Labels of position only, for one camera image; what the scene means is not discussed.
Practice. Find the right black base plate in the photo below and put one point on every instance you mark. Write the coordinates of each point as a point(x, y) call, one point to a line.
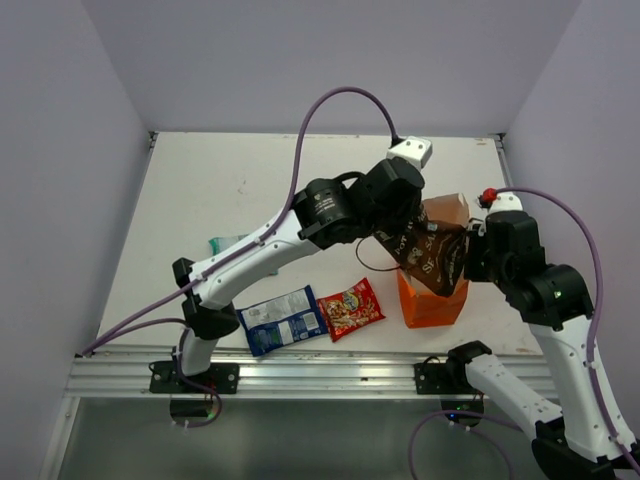
point(431, 377)

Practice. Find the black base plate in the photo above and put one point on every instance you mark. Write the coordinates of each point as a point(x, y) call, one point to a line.
point(221, 377)
point(431, 377)

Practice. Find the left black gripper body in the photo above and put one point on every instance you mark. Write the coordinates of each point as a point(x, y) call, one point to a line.
point(394, 223)

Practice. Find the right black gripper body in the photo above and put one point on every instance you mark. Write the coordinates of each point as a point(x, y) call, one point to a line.
point(481, 264)

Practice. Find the brown potato chips bag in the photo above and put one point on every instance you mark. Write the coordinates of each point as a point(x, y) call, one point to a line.
point(431, 247)

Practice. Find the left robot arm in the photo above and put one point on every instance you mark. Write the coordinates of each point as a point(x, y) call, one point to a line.
point(326, 212)

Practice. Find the blue snack packet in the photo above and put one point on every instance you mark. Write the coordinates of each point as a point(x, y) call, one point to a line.
point(282, 321)

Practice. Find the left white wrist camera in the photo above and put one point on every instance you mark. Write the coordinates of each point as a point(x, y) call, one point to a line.
point(415, 150)

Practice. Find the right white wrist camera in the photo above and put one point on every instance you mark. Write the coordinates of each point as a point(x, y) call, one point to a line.
point(498, 200)

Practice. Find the aluminium mounting rail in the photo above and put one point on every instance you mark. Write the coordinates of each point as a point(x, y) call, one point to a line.
point(123, 372)

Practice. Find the orange paper bag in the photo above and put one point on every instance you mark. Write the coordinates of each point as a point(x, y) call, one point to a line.
point(421, 308)

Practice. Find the teal snack packet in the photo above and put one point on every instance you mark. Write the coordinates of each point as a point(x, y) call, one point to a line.
point(219, 244)

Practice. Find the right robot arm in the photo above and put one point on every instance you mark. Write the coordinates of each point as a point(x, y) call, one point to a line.
point(570, 438)

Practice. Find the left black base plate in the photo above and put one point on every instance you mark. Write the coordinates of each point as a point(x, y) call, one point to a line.
point(221, 377)

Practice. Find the red snack packet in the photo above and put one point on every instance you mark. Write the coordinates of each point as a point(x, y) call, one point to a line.
point(350, 310)

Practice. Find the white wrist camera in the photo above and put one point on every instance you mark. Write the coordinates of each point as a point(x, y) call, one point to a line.
point(415, 150)
point(498, 200)

